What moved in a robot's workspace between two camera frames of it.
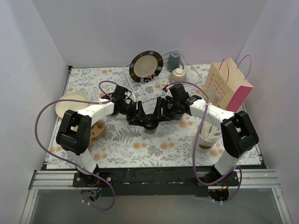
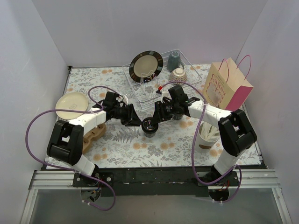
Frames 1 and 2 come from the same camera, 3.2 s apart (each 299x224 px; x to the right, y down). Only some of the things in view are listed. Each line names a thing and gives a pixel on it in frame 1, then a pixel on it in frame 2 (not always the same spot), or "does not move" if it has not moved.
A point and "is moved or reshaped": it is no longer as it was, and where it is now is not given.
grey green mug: x=174 y=60 does not move
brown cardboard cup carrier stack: x=98 y=129 does not move
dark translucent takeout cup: x=150 y=131 is moved or reshaped
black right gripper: x=160 y=108 does not move
